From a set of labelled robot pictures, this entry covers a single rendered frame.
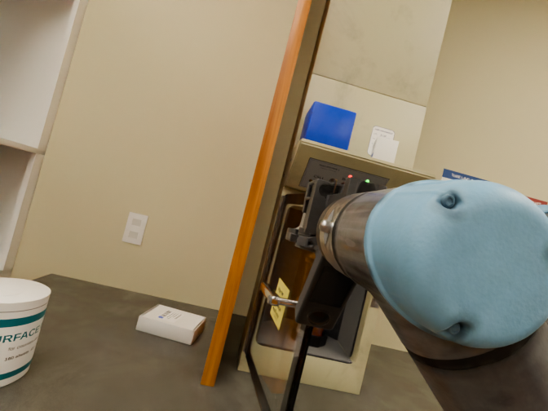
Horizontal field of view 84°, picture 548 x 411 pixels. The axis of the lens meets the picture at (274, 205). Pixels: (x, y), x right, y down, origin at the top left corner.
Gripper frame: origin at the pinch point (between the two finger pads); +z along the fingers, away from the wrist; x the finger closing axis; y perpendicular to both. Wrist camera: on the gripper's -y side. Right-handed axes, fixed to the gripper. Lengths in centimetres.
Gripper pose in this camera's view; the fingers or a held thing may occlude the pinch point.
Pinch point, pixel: (307, 237)
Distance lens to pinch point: 48.2
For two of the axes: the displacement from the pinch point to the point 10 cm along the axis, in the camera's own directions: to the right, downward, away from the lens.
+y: 2.4, -9.7, 0.4
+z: -1.0, 0.2, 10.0
